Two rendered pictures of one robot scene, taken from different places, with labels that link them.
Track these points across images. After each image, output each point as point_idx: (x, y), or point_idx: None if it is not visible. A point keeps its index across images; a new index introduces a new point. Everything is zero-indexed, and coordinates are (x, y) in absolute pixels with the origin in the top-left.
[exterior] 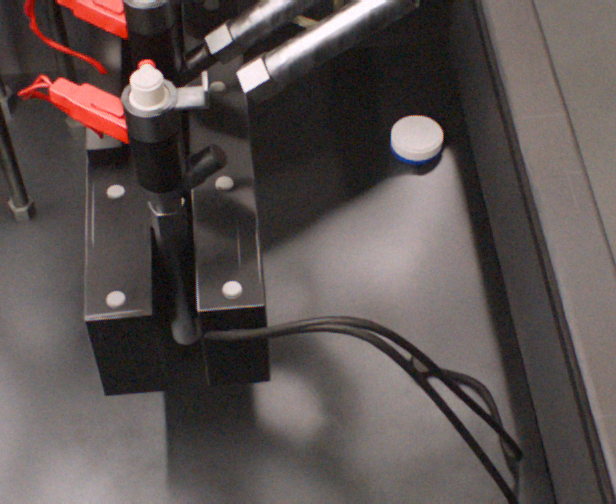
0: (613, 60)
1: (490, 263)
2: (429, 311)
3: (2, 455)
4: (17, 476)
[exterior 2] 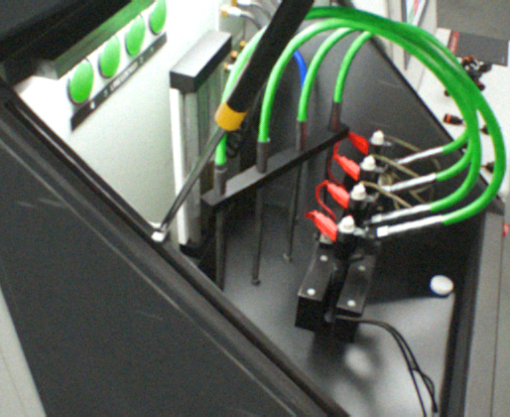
0: None
1: (452, 341)
2: (422, 348)
3: None
4: None
